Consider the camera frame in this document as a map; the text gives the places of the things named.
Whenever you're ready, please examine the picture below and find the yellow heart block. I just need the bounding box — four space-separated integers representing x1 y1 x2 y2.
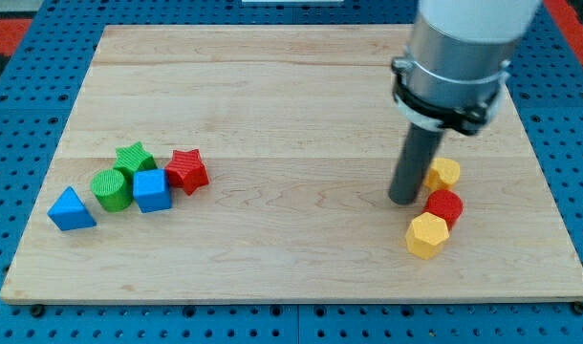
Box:
423 158 461 192

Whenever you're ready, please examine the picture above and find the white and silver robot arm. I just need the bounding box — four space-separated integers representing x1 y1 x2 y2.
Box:
392 0 542 136

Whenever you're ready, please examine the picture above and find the light wooden board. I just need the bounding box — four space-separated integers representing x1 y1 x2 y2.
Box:
0 25 583 305

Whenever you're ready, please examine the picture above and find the red star block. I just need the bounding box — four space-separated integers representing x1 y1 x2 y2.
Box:
164 149 209 195

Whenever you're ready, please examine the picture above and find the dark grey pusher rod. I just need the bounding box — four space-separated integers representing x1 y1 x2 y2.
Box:
388 123 443 205

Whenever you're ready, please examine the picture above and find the blue cube block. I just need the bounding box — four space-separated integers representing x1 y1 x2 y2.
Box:
133 169 172 213

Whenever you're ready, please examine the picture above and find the yellow hexagon block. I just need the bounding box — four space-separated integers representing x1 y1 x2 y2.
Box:
405 212 449 260

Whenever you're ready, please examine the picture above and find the red cylinder block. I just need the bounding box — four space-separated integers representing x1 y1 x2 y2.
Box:
423 189 464 231

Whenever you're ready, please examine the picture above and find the green star block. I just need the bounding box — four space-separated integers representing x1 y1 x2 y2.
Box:
113 141 157 183

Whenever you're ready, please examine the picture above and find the green cylinder block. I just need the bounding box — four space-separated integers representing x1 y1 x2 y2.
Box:
91 169 133 212

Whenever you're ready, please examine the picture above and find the blue triangle block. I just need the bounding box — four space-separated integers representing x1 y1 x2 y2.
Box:
47 186 97 231

